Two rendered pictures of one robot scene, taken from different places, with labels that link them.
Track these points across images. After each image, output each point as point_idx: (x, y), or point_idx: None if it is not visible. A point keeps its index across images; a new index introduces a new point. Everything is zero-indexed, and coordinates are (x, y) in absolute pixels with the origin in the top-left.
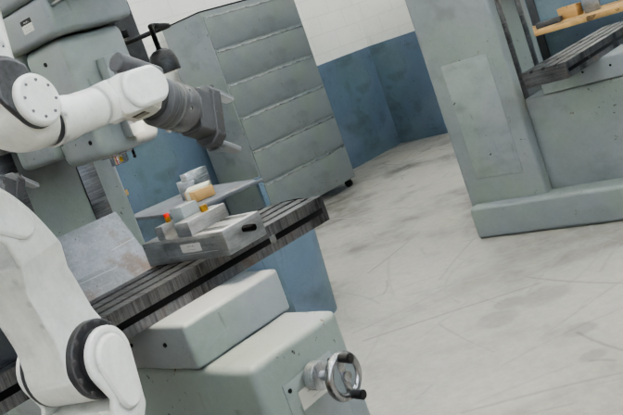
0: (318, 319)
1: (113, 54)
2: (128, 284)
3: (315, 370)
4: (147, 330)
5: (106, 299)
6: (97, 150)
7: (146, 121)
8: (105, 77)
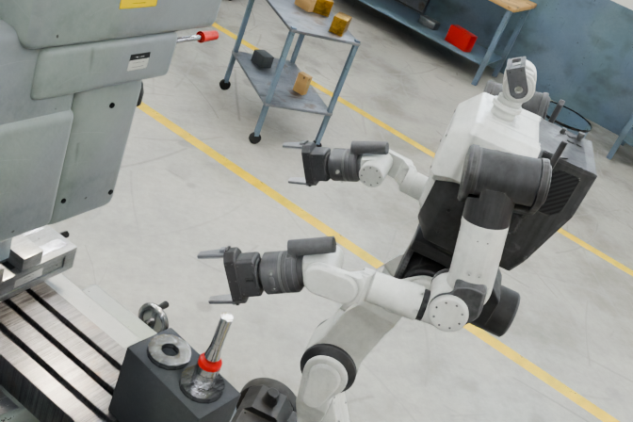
0: (105, 292)
1: (386, 142)
2: (18, 347)
3: None
4: None
5: (60, 365)
6: (111, 198)
7: (357, 179)
8: None
